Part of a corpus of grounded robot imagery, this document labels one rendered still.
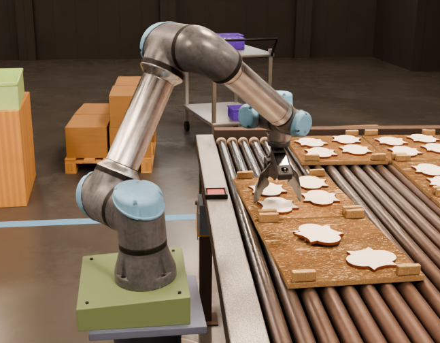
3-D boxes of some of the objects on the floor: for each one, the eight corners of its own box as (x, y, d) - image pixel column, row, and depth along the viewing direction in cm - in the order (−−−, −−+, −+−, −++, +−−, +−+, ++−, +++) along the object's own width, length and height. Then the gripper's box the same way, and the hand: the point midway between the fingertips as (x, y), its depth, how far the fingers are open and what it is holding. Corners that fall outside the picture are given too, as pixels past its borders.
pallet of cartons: (156, 139, 659) (154, 74, 639) (162, 172, 553) (161, 96, 534) (73, 141, 647) (69, 75, 628) (64, 175, 542) (60, 97, 522)
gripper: (305, 136, 210) (302, 194, 215) (245, 137, 207) (243, 197, 213) (312, 143, 202) (309, 203, 207) (249, 143, 199) (247, 205, 205)
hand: (277, 203), depth 207 cm, fingers open, 14 cm apart
